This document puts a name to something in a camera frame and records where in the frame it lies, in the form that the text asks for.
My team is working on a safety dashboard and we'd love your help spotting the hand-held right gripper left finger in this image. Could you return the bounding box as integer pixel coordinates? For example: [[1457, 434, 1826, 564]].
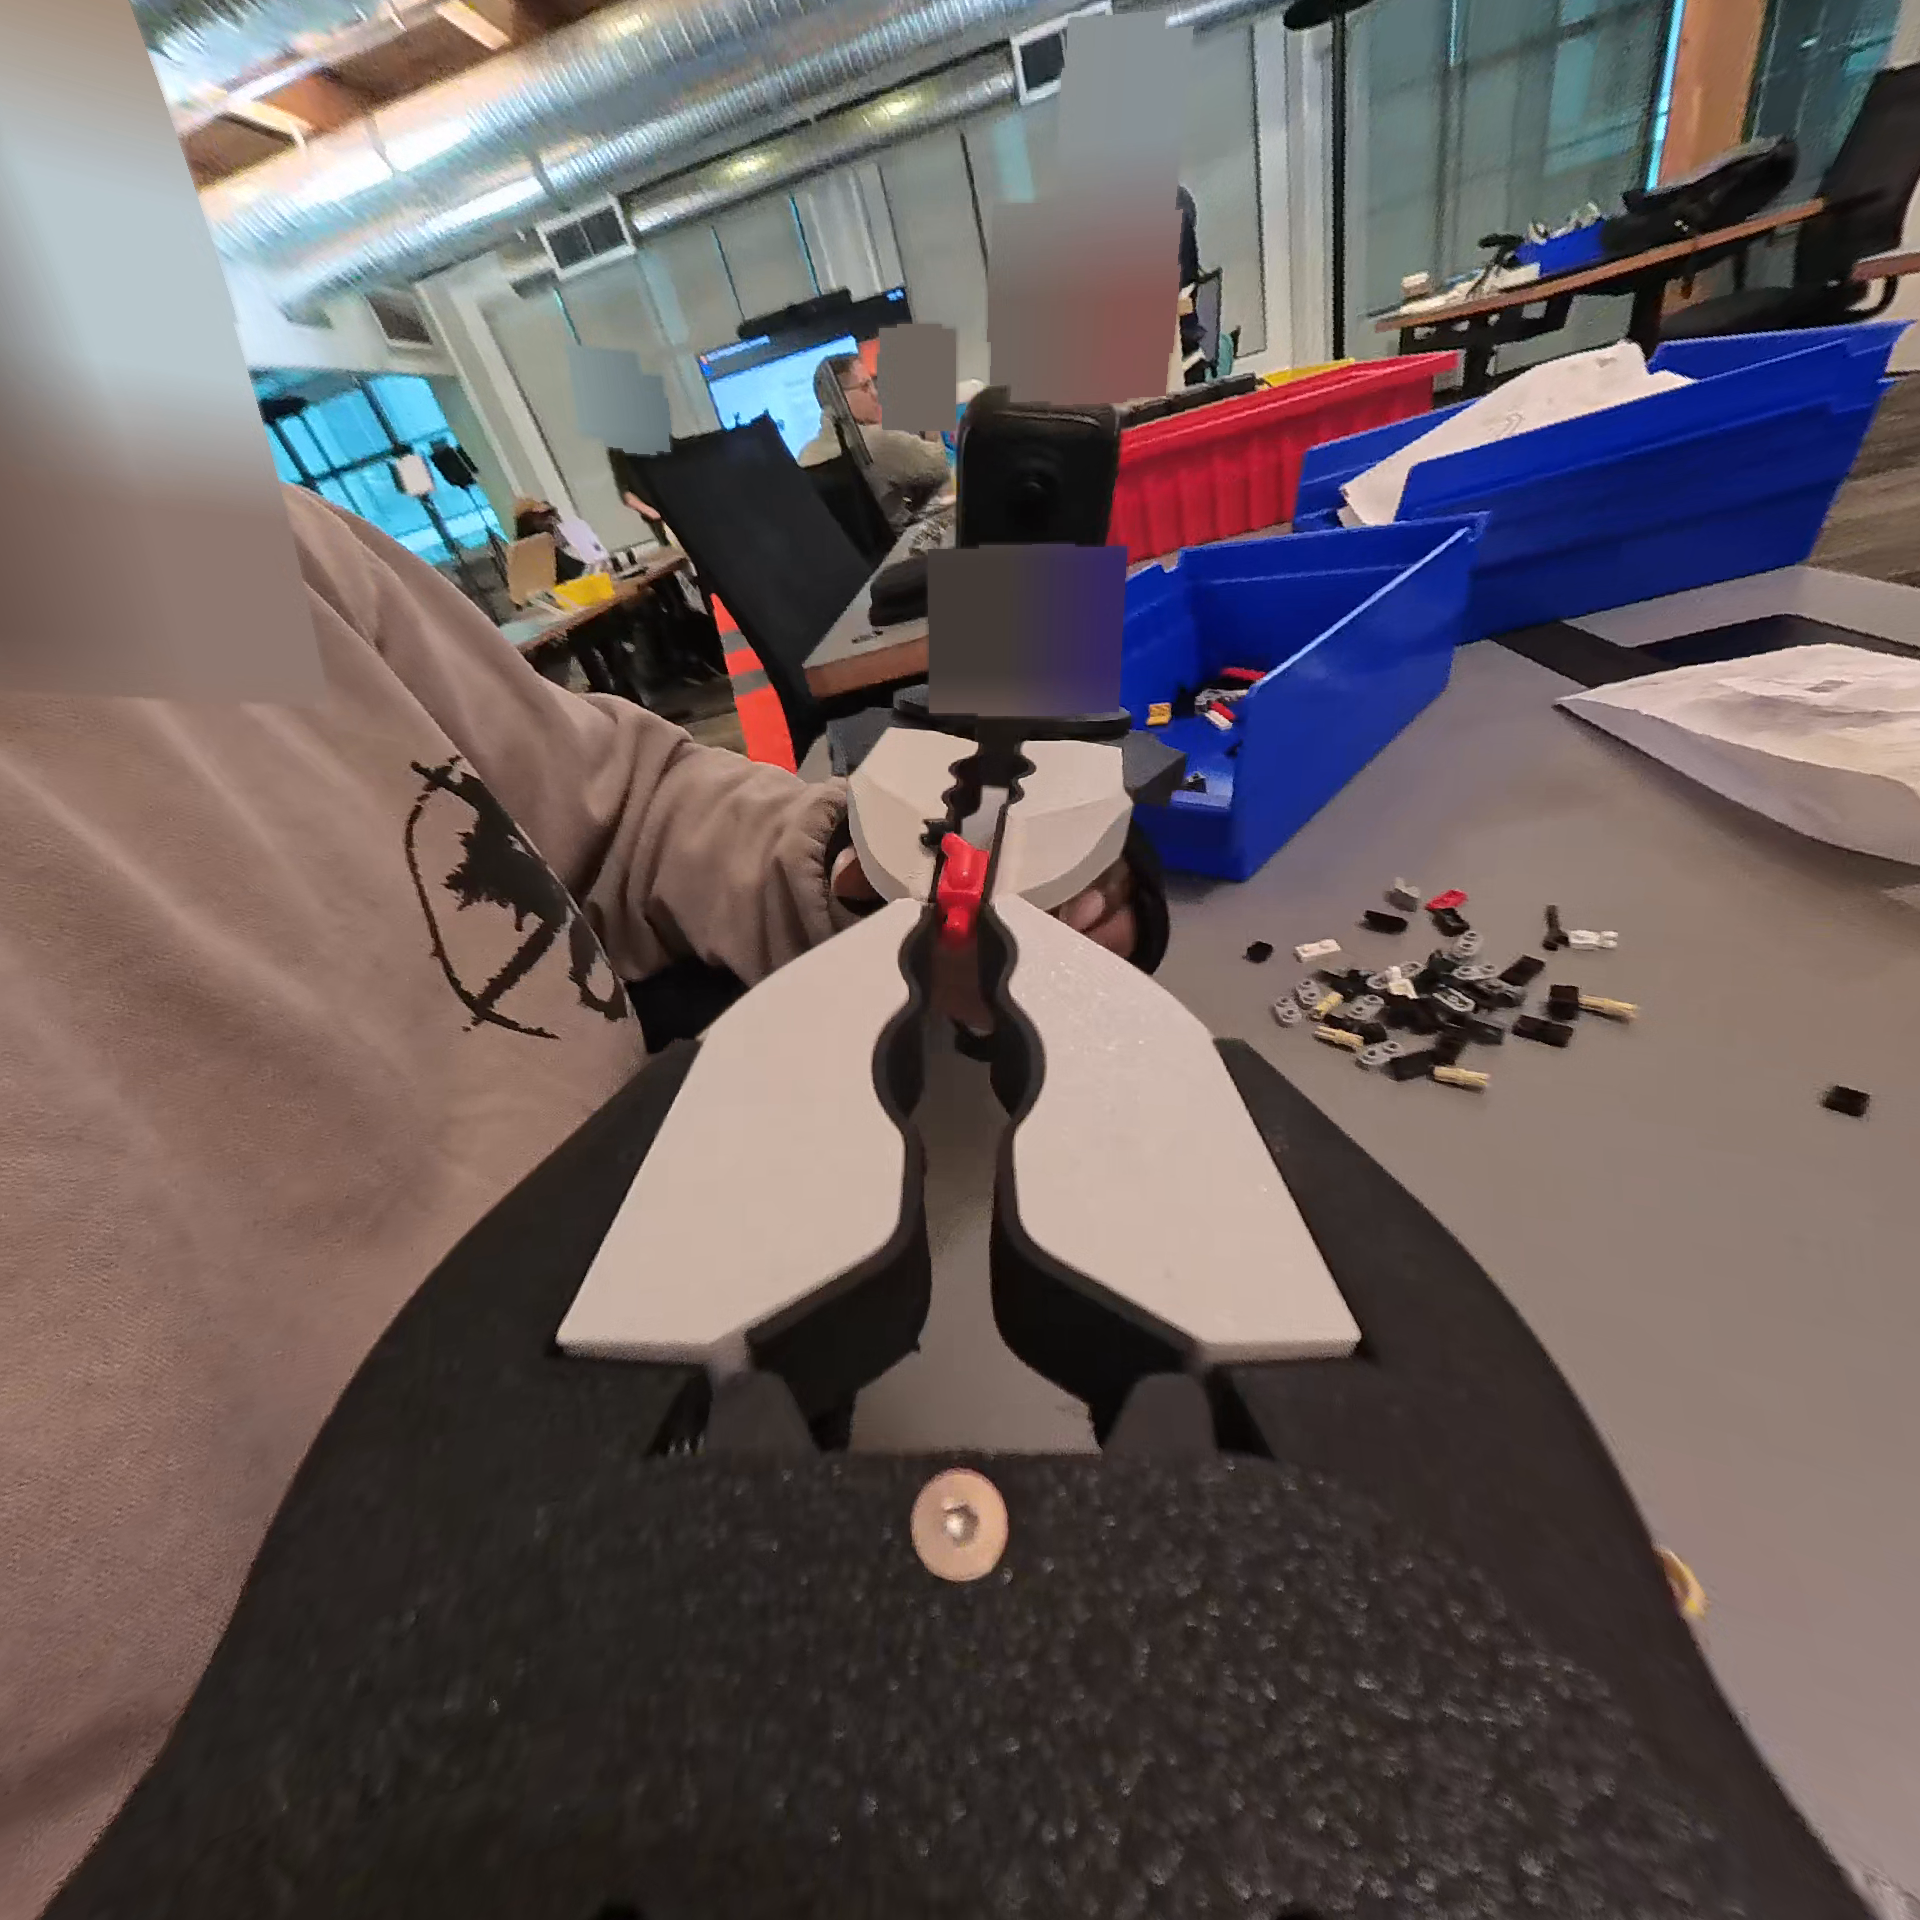
[[556, 899, 939, 1453]]

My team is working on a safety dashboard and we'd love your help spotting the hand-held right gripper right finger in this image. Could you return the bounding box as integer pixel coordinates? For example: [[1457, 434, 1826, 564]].
[[982, 895, 1365, 1449]]

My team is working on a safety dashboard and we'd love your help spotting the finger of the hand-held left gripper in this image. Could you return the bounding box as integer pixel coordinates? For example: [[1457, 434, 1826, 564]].
[[844, 729, 966, 908], [998, 741, 1137, 908]]

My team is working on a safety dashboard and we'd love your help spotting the heap of mixed toy bricks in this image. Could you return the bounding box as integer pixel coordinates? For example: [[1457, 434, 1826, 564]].
[[1148, 666, 1266, 793]]

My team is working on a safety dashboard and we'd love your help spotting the blue plastic bin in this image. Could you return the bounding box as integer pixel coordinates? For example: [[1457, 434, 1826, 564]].
[[1293, 318, 1915, 638], [1123, 509, 1490, 883]]

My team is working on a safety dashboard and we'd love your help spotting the pile of small toy bricks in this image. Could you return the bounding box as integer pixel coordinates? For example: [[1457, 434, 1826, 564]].
[[1243, 877, 1872, 1119]]

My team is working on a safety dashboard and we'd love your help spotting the grey desk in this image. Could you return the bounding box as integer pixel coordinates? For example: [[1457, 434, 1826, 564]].
[[841, 561, 1920, 1920]]

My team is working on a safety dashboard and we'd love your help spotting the person's left hand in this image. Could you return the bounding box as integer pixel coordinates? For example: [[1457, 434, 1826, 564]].
[[943, 877, 1139, 1051]]

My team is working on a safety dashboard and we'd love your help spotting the wooden top table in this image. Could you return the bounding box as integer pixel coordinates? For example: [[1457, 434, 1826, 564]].
[[803, 561, 935, 699], [1377, 202, 1824, 395]]

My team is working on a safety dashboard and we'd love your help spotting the orange striped cloth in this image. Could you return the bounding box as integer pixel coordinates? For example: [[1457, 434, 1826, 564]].
[[712, 591, 801, 774]]

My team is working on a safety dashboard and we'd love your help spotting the red plastic bin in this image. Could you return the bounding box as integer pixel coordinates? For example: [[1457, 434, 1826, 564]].
[[1111, 352, 1461, 563]]

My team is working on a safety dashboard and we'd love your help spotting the black computer monitor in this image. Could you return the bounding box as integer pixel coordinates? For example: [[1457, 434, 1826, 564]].
[[698, 287, 914, 452]]

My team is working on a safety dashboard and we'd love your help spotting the black office chair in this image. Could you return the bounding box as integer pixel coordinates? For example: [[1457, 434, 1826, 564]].
[[1658, 66, 1920, 343], [608, 411, 880, 767]]

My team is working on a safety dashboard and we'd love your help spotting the white printed paper bag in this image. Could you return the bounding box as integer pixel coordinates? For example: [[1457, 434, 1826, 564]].
[[1558, 645, 1920, 872], [1336, 341, 1697, 523]]

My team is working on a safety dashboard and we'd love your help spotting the black bag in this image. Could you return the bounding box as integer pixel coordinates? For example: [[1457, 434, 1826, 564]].
[[1620, 137, 1799, 239]]

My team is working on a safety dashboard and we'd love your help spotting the silver air duct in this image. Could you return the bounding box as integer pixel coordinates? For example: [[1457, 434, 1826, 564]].
[[203, 44, 1052, 316], [142, 0, 1052, 166]]

